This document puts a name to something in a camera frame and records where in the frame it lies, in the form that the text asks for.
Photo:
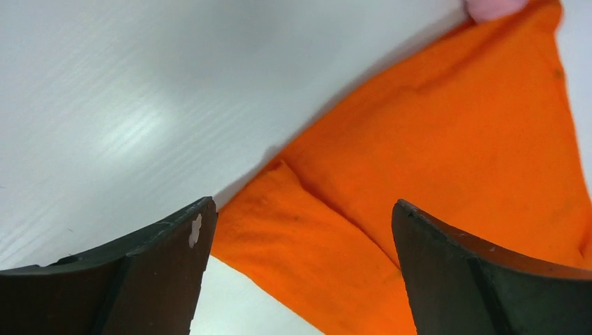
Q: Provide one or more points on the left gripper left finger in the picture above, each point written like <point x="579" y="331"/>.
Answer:
<point x="146" y="282"/>

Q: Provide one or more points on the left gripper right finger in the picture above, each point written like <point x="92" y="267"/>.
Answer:
<point x="458" y="283"/>

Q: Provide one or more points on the orange t shirt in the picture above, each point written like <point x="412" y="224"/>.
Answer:
<point x="476" y="129"/>

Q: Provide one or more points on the folded pink t shirt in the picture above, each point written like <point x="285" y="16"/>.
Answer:
<point x="487" y="10"/>

